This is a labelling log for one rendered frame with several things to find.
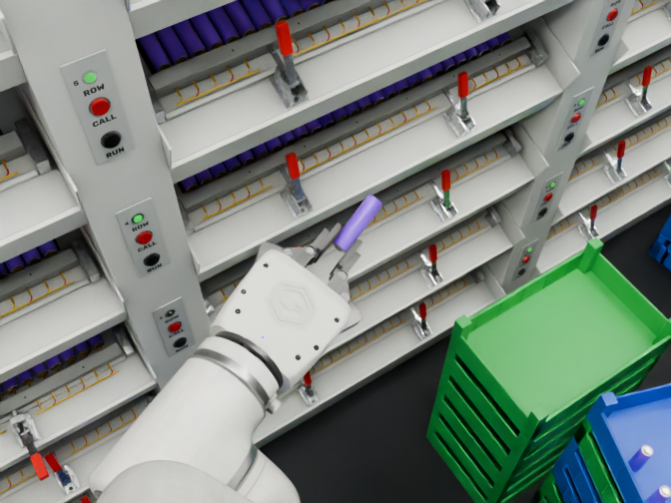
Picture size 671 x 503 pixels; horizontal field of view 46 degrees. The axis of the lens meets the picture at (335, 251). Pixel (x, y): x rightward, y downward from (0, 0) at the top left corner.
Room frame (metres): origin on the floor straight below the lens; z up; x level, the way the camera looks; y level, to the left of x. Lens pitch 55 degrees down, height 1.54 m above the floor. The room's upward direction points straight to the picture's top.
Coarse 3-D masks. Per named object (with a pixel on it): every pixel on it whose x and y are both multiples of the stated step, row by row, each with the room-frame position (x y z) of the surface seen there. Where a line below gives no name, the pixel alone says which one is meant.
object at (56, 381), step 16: (96, 352) 0.50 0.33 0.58; (112, 352) 0.51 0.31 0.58; (80, 368) 0.48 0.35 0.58; (96, 368) 0.49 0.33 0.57; (48, 384) 0.46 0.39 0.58; (64, 384) 0.46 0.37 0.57; (16, 400) 0.43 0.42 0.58; (32, 400) 0.44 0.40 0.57; (0, 416) 0.41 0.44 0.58; (0, 432) 0.40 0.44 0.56
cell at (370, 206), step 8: (368, 200) 0.50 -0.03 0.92; (376, 200) 0.50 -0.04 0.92; (360, 208) 0.49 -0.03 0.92; (368, 208) 0.49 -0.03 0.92; (376, 208) 0.50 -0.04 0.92; (352, 216) 0.49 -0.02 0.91; (360, 216) 0.49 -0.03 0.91; (368, 216) 0.49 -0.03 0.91; (352, 224) 0.48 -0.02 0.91; (360, 224) 0.48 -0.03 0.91; (344, 232) 0.47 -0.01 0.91; (352, 232) 0.47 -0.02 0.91; (360, 232) 0.47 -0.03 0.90; (336, 240) 0.46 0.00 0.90; (344, 240) 0.46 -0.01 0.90; (352, 240) 0.46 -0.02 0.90; (336, 248) 0.46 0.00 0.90; (344, 248) 0.46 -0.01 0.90
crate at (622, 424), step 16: (608, 400) 0.48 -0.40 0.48; (624, 400) 0.50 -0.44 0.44; (640, 400) 0.51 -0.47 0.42; (656, 400) 0.51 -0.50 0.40; (592, 416) 0.48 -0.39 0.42; (608, 416) 0.48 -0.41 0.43; (624, 416) 0.49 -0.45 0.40; (640, 416) 0.49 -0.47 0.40; (656, 416) 0.49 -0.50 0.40; (608, 432) 0.44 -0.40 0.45; (624, 432) 0.46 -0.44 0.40; (640, 432) 0.46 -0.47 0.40; (656, 432) 0.46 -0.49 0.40; (608, 448) 0.43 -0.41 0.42; (624, 448) 0.44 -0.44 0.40; (656, 448) 0.44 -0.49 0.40; (624, 464) 0.39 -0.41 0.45; (656, 464) 0.41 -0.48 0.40; (624, 480) 0.38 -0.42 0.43; (640, 480) 0.39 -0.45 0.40; (656, 480) 0.39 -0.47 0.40; (624, 496) 0.36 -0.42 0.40; (640, 496) 0.35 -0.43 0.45
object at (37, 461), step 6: (24, 432) 0.39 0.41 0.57; (24, 438) 0.39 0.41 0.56; (30, 438) 0.39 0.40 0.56; (30, 444) 0.38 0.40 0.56; (30, 450) 0.37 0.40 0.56; (36, 450) 0.37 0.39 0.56; (30, 456) 0.36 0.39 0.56; (36, 456) 0.36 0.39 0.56; (36, 462) 0.36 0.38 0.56; (42, 462) 0.36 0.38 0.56; (36, 468) 0.35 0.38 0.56; (42, 468) 0.35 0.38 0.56; (42, 474) 0.34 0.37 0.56; (48, 474) 0.34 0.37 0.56
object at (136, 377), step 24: (120, 336) 0.53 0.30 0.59; (144, 360) 0.50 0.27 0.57; (96, 384) 0.47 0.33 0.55; (120, 384) 0.47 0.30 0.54; (144, 384) 0.48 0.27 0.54; (72, 408) 0.44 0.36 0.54; (96, 408) 0.44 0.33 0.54; (48, 432) 0.41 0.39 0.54; (72, 432) 0.42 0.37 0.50; (0, 456) 0.37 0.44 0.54; (24, 456) 0.38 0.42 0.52
